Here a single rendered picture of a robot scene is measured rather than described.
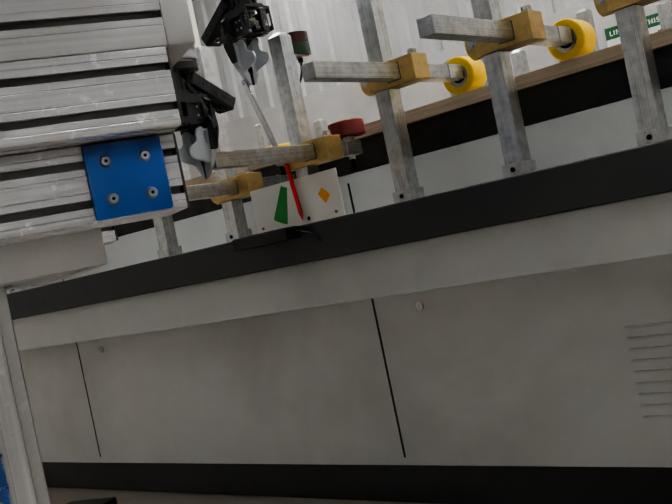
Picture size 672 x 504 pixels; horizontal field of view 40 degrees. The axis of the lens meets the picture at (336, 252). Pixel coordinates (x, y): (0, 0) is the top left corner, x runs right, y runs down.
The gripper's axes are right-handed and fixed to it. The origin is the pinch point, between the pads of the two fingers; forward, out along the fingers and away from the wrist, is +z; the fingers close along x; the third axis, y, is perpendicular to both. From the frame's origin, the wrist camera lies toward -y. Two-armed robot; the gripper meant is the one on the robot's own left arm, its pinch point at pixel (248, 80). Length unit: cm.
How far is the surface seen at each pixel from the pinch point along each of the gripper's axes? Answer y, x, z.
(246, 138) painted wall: -669, 648, -131
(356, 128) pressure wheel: 11.0, 17.8, 14.2
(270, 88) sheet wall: -618, 656, -178
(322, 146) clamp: 11.1, 5.4, 17.5
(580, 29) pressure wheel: 61, 29, 9
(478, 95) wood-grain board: 36.9, 27.0, 14.7
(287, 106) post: 3.4, 6.1, 6.8
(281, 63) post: 4.5, 6.1, -2.2
